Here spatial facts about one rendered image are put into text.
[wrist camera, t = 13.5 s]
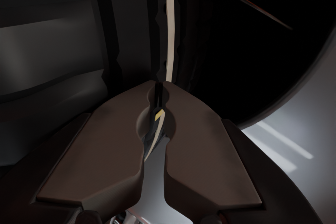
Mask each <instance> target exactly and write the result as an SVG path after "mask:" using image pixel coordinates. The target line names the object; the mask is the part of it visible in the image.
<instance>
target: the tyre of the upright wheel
mask: <svg viewBox="0 0 336 224"><path fill-rule="evenodd" d="M166 2H167V0H0V178H1V177H2V176H3V175H4V174H5V173H6V172H7V171H8V170H9V169H11V168H12V167H13V166H14V165H15V164H16V163H18V162H19V161H20V160H21V159H23V158H24V157H25V156H26V155H28V154H29V153H30V152H32V151H33V150H34V149H36V148H37V147H38V146H40V145H41V144H42V143H44V142H45V141H46V140H48V139H49V138H50V137H52V136H53V135H55V134H56V133H57V132H59V131H60V130H61V129H63V128H64V127H65V126H67V125H68V124H69V123H71V122H72V121H73V120H75V119H76V118H77V117H79V116H80V115H81V114H83V113H88V114H91V113H92V112H93V111H95V110H96V109H97V108H99V107H100V106H101V105H103V104H104V103H106V102H107V101H109V100H110V99H112V98H114V97H116V96H118V95H120V94H122V93H124V92H126V91H128V90H130V89H133V88H135V87H137V86H139V85H141V84H143V83H146V82H148V81H155V82H159V83H163V82H166V79H167V59H168V17H167V9H166ZM213 5H214V3H213V2H212V1H211V0H174V22H175V34H174V61H173V71H172V81H171V83H173V84H174V85H176V86H178V87H179V88H181V89H183V90H184V91H186V92H188V93H189V94H191V95H193V93H194V91H195V87H196V86H197V84H198V81H199V78H200V75H201V72H202V69H203V68H202V64H203V63H204V62H205V58H206V54H207V49H208V46H207V44H206V43H205V42H207V41H208V40H209V39H210V32H211V25H210V24H209V23H208V20H210V19H211V18H212V17H213ZM162 111H163V109H162V107H160V94H159V97H158V105H157V107H155V108H154V109H153V110H152V111H151V113H150V130H149V132H148V133H147V134H146V135H145V136H144V137H143V139H142V142H143V144H144V159H145V158H146V157H147V155H148V153H149V151H150V149H151V147H152V144H153V142H154V139H155V134H156V131H157V129H158V126H159V122H160V118H161V115H162V114H163V113H164V112H163V113H162Z"/></svg>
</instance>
